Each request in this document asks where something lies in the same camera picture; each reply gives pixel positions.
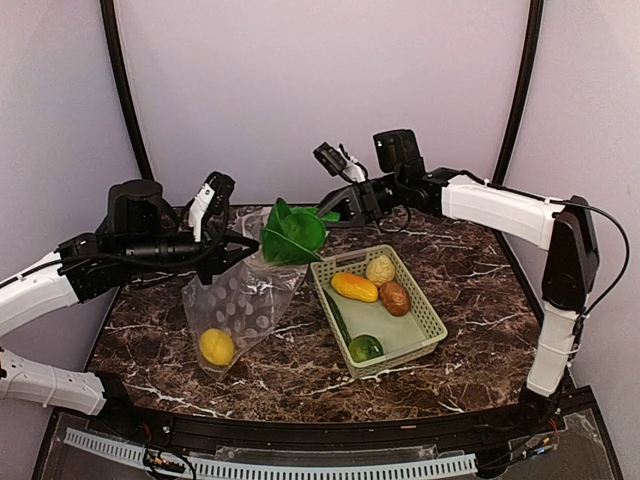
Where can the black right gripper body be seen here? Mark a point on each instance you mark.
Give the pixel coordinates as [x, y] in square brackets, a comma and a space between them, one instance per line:
[371, 205]

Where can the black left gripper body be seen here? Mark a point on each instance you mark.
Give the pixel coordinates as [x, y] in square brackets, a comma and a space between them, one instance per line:
[213, 245]

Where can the green bok choy toy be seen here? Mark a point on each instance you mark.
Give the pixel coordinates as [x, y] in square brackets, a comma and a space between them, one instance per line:
[293, 236]

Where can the clear dotted zip top bag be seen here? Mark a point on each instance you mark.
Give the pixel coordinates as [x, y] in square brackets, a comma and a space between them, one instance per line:
[246, 302]

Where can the yellow lemon toy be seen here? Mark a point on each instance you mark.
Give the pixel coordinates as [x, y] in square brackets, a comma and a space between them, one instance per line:
[217, 347]

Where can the light green plastic basket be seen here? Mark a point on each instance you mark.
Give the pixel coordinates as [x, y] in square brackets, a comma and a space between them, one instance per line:
[404, 338]

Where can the green lime toy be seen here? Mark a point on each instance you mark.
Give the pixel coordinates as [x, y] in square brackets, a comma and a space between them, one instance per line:
[365, 347]

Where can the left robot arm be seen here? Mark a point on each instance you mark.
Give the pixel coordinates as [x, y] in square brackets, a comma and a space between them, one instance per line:
[141, 234]

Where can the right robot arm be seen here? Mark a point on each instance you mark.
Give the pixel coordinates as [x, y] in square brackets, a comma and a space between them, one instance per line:
[562, 229]

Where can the beige walnut toy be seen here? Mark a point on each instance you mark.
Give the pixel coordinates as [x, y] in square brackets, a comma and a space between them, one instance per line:
[380, 270]

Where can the brown potato toy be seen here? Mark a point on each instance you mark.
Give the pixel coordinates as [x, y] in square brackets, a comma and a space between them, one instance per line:
[395, 298]

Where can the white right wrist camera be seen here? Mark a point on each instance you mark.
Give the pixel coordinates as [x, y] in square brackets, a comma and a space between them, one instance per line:
[338, 162]

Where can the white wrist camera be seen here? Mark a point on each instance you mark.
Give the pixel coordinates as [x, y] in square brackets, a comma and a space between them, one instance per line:
[338, 162]
[207, 203]

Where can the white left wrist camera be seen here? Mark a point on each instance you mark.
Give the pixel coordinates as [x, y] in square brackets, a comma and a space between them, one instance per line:
[207, 203]

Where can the white slotted cable duct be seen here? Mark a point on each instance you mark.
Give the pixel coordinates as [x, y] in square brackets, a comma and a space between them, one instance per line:
[268, 465]

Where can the black front rail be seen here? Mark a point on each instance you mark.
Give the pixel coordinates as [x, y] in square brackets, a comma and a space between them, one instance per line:
[194, 433]

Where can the right black frame post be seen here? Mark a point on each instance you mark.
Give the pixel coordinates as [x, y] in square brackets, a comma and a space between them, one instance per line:
[521, 90]

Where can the black frame post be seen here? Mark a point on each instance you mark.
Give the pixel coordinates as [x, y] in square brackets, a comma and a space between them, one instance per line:
[521, 90]
[123, 88]

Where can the left black frame post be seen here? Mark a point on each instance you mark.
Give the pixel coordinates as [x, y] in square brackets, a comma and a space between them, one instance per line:
[123, 88]

